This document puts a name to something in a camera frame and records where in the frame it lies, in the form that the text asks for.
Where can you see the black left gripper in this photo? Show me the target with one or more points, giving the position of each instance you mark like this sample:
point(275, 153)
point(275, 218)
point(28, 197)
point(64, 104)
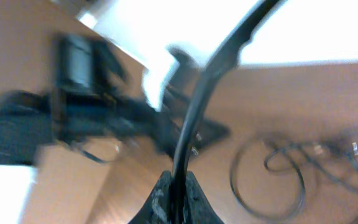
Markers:
point(85, 102)

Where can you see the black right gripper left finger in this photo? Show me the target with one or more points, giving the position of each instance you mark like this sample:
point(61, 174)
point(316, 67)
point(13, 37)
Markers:
point(158, 207)

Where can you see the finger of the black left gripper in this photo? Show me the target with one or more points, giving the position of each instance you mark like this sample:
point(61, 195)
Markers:
point(210, 132)

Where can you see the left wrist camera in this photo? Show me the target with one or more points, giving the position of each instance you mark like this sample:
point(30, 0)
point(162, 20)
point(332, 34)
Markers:
point(172, 66)

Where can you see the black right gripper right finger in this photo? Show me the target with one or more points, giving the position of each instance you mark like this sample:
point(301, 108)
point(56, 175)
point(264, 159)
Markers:
point(197, 209)

